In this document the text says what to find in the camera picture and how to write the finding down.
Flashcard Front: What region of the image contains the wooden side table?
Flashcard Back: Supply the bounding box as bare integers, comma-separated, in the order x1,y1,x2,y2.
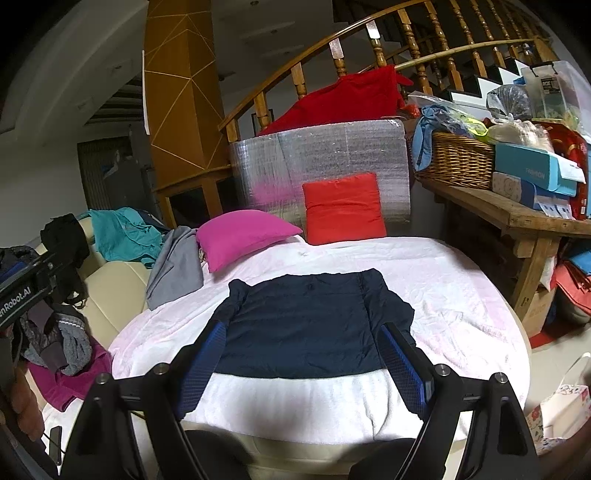
416,178,591,324

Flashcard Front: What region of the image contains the magenta pillow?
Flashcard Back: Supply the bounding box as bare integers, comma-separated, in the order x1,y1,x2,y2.
196,210,303,273

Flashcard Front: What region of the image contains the brown cardboard box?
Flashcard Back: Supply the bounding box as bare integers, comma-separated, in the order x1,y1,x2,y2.
524,286,557,337

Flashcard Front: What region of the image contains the white patterned box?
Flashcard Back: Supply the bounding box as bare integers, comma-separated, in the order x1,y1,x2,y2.
492,172,578,217

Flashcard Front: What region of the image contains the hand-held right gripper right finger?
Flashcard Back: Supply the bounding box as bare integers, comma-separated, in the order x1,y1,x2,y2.
378,322,541,480

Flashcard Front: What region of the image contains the white plastic bag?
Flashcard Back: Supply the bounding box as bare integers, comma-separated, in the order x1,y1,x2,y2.
487,119,555,153

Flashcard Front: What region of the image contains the teal garment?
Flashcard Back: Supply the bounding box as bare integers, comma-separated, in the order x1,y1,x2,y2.
89,208,164,269

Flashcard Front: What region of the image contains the grey knit garment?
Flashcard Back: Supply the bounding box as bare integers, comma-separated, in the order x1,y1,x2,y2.
21,305,92,376

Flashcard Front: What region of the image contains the red gift bag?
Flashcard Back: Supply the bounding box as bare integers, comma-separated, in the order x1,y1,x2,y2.
536,121,591,220

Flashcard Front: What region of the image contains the red pillow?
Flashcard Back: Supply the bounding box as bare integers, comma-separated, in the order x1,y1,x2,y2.
302,173,387,245

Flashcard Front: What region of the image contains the blue cloth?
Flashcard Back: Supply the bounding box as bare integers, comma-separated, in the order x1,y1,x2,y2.
411,105,451,171

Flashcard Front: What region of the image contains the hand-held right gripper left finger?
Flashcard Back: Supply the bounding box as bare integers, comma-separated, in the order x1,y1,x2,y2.
60,318,229,480

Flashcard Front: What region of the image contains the wooden stair railing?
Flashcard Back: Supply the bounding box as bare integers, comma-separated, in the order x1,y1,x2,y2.
218,0,559,144

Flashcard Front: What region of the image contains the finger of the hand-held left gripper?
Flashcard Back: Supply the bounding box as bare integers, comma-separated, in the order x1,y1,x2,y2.
33,250,64,298

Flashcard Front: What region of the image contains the clear gift bag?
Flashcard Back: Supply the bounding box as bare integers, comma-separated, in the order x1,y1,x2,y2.
521,60,587,121

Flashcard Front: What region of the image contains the wicker basket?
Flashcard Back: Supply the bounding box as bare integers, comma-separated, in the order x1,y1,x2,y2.
413,131,496,191

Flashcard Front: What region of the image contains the magenta towel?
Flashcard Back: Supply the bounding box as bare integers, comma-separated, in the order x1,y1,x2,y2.
28,342,112,411

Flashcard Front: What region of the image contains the pale pink blanket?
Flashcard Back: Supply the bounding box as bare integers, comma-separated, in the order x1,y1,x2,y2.
44,235,532,462

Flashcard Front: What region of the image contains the teal cardboard box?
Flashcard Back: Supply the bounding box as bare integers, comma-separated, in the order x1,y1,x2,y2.
494,142,585,197

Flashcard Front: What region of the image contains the floral paper bag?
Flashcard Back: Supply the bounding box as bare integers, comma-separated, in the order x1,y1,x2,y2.
524,353,591,455

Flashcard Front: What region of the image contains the beige leather sofa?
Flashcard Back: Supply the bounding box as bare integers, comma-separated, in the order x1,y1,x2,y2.
34,217,153,352

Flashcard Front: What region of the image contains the navy blue jacket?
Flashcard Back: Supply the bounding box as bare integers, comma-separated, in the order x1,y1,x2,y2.
210,270,416,384

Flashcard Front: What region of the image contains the clear plastic bag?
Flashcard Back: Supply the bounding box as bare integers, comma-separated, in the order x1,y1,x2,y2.
487,84,532,123

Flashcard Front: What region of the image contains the silver foil insulation board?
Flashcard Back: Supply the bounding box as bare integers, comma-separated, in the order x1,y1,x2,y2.
228,117,411,232

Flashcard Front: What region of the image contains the person's left hand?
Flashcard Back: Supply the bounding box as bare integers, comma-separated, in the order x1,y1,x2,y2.
4,364,45,441

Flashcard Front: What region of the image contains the red fleece blanket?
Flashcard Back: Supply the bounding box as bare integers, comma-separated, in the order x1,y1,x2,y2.
259,65,414,137

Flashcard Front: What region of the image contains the black hanging garment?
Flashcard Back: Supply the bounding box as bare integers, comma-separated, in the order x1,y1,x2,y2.
41,213,90,308

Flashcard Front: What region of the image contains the wooden pillar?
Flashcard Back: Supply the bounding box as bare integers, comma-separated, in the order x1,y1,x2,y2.
142,0,232,217

